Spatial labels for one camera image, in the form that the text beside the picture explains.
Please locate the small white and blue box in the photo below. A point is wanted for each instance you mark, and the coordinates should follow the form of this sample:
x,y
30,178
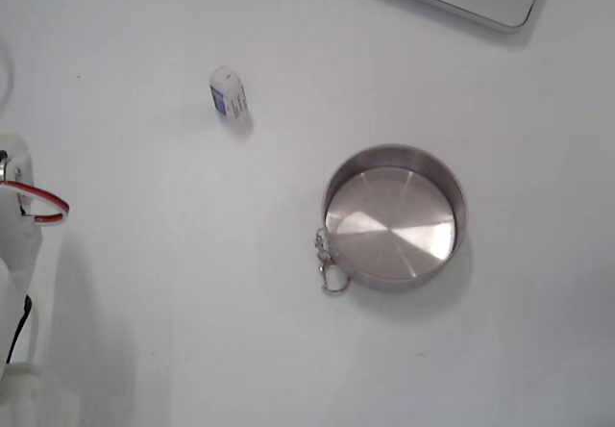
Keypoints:
x,y
229,97

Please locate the round metal bowl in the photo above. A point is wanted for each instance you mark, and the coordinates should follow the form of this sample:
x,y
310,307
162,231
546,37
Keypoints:
x,y
391,225

